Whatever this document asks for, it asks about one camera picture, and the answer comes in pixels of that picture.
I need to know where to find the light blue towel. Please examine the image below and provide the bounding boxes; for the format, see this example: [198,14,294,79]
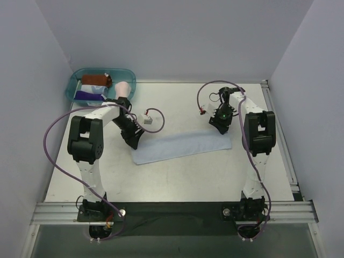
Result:
[131,130,232,165]

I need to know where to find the pink striped towel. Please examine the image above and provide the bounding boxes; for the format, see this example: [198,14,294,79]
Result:
[114,81,132,99]

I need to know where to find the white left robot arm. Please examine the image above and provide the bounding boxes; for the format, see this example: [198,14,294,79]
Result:
[67,97,144,221]

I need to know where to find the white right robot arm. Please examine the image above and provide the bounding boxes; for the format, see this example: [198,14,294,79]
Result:
[206,87,276,220]

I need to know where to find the white blue rolled towel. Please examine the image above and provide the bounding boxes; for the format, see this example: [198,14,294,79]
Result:
[80,84,109,95]

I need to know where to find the purple rolled towel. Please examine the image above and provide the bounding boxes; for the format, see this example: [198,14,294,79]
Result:
[74,91,106,101]

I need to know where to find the brown rolled towel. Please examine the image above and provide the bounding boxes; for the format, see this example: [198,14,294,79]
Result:
[81,74,112,88]

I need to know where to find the teal plastic bin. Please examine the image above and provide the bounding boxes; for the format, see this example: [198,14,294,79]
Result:
[66,68,136,106]

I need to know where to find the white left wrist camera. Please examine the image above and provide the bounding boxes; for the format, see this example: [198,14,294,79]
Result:
[138,114,153,125]

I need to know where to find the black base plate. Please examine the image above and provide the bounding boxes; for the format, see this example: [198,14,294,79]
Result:
[77,199,270,239]

